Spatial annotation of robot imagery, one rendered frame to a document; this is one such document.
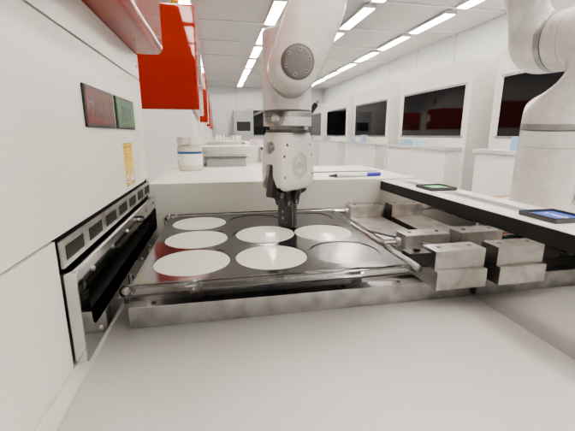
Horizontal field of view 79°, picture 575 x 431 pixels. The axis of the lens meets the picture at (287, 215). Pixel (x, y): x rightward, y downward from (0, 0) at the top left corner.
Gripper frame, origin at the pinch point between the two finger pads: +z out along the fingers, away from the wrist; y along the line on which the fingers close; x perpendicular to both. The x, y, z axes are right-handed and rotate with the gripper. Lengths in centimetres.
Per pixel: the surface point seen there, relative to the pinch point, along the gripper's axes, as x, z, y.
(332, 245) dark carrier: -12.2, 2.2, -4.5
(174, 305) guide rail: -1.0, 7.3, -25.8
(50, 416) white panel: -7.6, 8.2, -42.8
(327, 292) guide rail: -14.8, 7.3, -10.2
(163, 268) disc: 0.2, 2.1, -26.3
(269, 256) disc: -8.1, 2.1, -14.8
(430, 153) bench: 106, 12, 479
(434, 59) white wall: 171, -153, 688
